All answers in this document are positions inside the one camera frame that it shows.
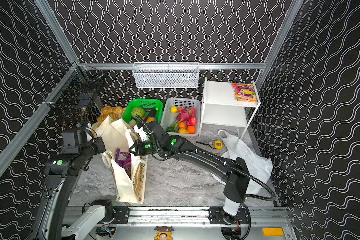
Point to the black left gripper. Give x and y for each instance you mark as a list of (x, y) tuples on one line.
[(86, 126)]

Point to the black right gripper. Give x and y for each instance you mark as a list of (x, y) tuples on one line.
[(150, 126)]

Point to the cream floral tote bag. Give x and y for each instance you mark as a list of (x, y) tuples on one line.
[(117, 134)]

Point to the purple Fox's candy bag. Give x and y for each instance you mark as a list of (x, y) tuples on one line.
[(124, 160)]

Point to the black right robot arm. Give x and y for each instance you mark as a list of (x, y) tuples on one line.
[(162, 146)]

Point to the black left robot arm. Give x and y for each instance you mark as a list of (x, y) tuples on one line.
[(60, 177)]

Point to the white plastic grocery bag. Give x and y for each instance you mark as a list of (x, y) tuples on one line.
[(259, 167)]

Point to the yellow mango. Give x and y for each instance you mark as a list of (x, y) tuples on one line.
[(150, 119)]

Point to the dark green avocado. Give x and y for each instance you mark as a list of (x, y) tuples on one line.
[(170, 130)]

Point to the purple eggplant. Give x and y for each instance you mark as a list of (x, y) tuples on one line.
[(152, 113)]

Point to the braided bread middle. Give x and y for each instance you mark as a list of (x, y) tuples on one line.
[(114, 113)]

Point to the green cabbage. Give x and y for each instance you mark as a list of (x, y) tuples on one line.
[(138, 111)]

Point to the green plastic basket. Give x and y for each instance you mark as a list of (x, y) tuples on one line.
[(148, 105)]

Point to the yellow lemon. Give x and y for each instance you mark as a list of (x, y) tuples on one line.
[(174, 110)]

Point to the orange fruit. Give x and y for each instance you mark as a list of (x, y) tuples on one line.
[(191, 129)]

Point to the pink dragon fruit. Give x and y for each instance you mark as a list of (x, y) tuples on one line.
[(184, 115)]

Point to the red apple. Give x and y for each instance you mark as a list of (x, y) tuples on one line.
[(192, 121)]

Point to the yellow tape measure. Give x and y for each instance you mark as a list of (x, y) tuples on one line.
[(218, 145)]

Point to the white two-tier shelf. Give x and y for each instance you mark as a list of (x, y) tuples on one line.
[(220, 107)]

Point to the small toy figure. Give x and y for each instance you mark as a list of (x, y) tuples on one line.
[(163, 233)]

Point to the orange candy bag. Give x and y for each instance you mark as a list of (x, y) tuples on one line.
[(245, 92)]

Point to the yellow block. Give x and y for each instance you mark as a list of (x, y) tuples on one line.
[(273, 232)]

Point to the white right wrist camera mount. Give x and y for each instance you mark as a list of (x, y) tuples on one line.
[(140, 131)]

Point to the black wire rack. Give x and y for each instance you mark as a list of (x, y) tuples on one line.
[(79, 99)]

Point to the white wire wall basket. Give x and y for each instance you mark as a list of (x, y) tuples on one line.
[(166, 74)]

